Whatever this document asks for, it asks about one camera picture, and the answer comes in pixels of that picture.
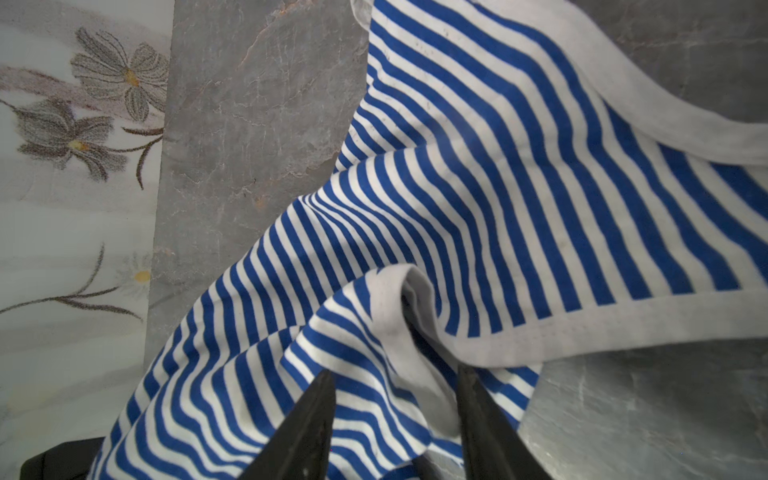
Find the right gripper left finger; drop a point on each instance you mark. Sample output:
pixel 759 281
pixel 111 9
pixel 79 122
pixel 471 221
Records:
pixel 300 447

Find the blue white striped tank top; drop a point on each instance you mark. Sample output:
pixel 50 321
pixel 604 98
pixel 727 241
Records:
pixel 512 190

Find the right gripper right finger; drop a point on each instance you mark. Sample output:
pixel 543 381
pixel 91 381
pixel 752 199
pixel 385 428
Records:
pixel 492 448

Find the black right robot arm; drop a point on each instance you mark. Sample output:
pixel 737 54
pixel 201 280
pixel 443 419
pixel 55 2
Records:
pixel 70 460

